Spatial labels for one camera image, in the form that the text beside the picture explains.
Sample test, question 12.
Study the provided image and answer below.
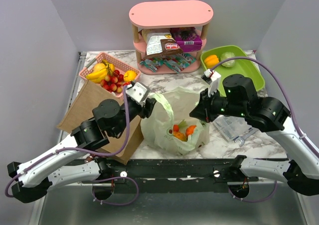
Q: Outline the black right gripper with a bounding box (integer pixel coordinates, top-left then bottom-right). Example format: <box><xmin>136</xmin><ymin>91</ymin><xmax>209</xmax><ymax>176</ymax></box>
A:
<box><xmin>189</xmin><ymin>87</ymin><xmax>246</xmax><ymax>123</ymax></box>

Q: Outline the light green plastic grocery bag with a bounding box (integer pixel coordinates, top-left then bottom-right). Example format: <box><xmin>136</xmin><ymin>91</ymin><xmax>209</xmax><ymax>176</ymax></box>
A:
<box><xmin>141</xmin><ymin>87</ymin><xmax>209</xmax><ymax>155</ymax></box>

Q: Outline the orange pineapple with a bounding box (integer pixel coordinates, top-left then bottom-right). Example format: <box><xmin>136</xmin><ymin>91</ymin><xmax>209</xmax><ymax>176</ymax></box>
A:
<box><xmin>172</xmin><ymin>131</ymin><xmax>187</xmax><ymax>142</ymax></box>

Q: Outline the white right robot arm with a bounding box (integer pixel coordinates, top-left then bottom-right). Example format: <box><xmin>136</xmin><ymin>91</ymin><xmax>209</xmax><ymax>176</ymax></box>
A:
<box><xmin>189</xmin><ymin>70</ymin><xmax>319</xmax><ymax>196</ymax></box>

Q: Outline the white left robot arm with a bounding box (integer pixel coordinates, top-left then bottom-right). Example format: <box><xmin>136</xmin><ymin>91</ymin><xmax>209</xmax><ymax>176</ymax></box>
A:
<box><xmin>4</xmin><ymin>97</ymin><xmax>156</xmax><ymax>203</ymax></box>

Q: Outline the brown Tuba snack bag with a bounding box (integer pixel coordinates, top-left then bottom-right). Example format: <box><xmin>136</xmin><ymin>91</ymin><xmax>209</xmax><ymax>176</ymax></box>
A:
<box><xmin>160</xmin><ymin>39</ymin><xmax>183</xmax><ymax>57</ymax></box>

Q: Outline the white snack bag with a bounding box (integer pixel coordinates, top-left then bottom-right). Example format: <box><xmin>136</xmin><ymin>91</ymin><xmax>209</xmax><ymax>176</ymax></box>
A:
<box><xmin>140</xmin><ymin>28</ymin><xmax>172</xmax><ymax>56</ymax></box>

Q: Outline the clear plastic screw box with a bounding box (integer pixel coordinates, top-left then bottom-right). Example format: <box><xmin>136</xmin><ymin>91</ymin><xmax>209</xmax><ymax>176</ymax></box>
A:
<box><xmin>212</xmin><ymin>115</ymin><xmax>252</xmax><ymax>141</ymax></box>

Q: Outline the left colourful candy packet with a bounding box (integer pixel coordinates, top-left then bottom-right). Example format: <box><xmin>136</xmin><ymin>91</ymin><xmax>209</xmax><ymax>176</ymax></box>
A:
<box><xmin>140</xmin><ymin>58</ymin><xmax>163</xmax><ymax>72</ymax></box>

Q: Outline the colourful candy packet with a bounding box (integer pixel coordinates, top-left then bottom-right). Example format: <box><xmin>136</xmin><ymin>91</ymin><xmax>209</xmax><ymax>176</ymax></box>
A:
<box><xmin>163</xmin><ymin>53</ymin><xmax>196</xmax><ymax>73</ymax></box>
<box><xmin>140</xmin><ymin>58</ymin><xmax>163</xmax><ymax>72</ymax></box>

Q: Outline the red cherry bunch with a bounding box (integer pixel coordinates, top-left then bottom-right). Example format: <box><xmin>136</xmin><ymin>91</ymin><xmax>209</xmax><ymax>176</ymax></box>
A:
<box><xmin>100</xmin><ymin>69</ymin><xmax>124</xmax><ymax>94</ymax></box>

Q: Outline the yellow bell pepper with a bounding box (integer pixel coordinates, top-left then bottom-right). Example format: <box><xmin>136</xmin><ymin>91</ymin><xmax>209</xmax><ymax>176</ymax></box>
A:
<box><xmin>204</xmin><ymin>55</ymin><xmax>219</xmax><ymax>69</ymax></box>

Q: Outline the green cabbage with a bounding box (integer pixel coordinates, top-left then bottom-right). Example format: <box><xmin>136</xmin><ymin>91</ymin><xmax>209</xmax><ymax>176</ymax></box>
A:
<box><xmin>220</xmin><ymin>51</ymin><xmax>236</xmax><ymax>68</ymax></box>

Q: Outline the right colourful candy packet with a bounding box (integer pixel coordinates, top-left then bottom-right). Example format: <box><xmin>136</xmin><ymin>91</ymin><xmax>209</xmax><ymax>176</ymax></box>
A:
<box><xmin>163</xmin><ymin>53</ymin><xmax>196</xmax><ymax>73</ymax></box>

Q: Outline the pink plastic fruit basket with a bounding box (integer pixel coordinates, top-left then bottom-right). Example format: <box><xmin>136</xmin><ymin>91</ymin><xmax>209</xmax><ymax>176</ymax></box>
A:
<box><xmin>79</xmin><ymin>52</ymin><xmax>141</xmax><ymax>98</ymax></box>

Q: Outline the silver wrench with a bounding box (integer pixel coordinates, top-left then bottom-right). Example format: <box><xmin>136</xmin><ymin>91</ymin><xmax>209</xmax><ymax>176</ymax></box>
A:
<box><xmin>234</xmin><ymin>128</ymin><xmax>258</xmax><ymax>146</ymax></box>

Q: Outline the green plastic tray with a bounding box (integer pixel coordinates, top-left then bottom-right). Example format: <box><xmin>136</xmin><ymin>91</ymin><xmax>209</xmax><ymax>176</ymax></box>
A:
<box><xmin>200</xmin><ymin>45</ymin><xmax>265</xmax><ymax>96</ymax></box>

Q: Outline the yellow banana bunch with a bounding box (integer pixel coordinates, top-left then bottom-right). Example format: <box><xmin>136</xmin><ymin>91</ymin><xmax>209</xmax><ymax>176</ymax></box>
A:
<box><xmin>86</xmin><ymin>68</ymin><xmax>108</xmax><ymax>83</ymax></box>

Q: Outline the yellow peach fruit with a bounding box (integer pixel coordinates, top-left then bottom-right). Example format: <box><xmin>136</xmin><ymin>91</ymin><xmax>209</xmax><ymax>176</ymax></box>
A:
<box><xmin>93</xmin><ymin>63</ymin><xmax>106</xmax><ymax>73</ymax></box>

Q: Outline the purple snack box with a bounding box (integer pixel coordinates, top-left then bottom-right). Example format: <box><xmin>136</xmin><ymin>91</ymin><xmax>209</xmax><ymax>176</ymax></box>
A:
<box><xmin>170</xmin><ymin>27</ymin><xmax>202</xmax><ymax>53</ymax></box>

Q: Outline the pink three-tier shelf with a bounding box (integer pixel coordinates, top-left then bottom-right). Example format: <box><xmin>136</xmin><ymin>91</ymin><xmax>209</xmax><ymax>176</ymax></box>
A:
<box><xmin>129</xmin><ymin>0</ymin><xmax>214</xmax><ymax>75</ymax></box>

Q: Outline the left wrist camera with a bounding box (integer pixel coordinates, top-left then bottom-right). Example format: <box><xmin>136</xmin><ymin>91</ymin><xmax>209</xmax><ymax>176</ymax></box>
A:
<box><xmin>125</xmin><ymin>81</ymin><xmax>150</xmax><ymax>107</ymax></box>

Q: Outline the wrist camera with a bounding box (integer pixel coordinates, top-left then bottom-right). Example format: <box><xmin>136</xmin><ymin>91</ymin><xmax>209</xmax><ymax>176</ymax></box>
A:
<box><xmin>202</xmin><ymin>69</ymin><xmax>221</xmax><ymax>97</ymax></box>
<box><xmin>125</xmin><ymin>81</ymin><xmax>150</xmax><ymax>107</ymax></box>

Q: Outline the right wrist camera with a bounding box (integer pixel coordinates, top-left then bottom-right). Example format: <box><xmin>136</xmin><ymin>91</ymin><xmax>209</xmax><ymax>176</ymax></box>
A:
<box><xmin>202</xmin><ymin>69</ymin><xmax>221</xmax><ymax>97</ymax></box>

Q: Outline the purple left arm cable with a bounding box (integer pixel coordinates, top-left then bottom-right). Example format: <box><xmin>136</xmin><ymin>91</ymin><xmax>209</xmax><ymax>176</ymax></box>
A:
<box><xmin>4</xmin><ymin>85</ymin><xmax>140</xmax><ymax>207</ymax></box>

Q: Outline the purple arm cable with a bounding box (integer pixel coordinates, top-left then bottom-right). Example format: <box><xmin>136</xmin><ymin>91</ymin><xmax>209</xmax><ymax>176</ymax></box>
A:
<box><xmin>211</xmin><ymin>56</ymin><xmax>319</xmax><ymax>203</ymax></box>
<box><xmin>4</xmin><ymin>85</ymin><xmax>140</xmax><ymax>207</ymax></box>

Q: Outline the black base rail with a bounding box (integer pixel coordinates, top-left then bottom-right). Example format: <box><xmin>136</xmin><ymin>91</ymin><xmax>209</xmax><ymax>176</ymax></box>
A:
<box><xmin>82</xmin><ymin>156</ymin><xmax>287</xmax><ymax>195</ymax></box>

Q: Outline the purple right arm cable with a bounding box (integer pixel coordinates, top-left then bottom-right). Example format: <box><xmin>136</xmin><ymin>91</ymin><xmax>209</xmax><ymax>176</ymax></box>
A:
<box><xmin>211</xmin><ymin>56</ymin><xmax>319</xmax><ymax>203</ymax></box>

